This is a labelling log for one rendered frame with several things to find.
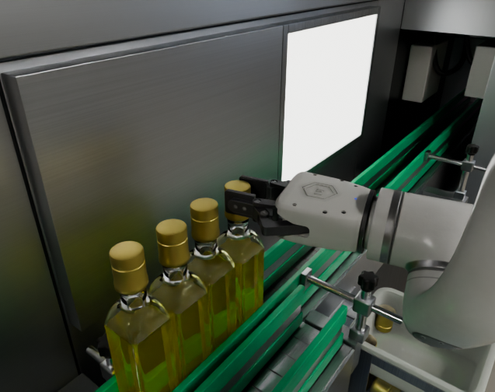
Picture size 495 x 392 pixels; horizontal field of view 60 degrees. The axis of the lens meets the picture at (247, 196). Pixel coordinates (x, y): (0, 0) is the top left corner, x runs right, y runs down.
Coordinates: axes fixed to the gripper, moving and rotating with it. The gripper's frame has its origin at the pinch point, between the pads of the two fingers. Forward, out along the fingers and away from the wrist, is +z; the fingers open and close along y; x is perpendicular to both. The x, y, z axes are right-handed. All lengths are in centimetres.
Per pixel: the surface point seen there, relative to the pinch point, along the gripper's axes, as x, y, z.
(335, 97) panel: 1, -53, 1
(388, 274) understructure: 78, -95, -17
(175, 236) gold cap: -0.7, 12.5, 2.9
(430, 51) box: -1, -107, -16
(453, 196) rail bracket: 29, -71, -30
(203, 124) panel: -4.8, -10.0, 11.6
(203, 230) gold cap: 1.7, 7.1, 2.5
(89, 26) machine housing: -20.2, 5.7, 16.2
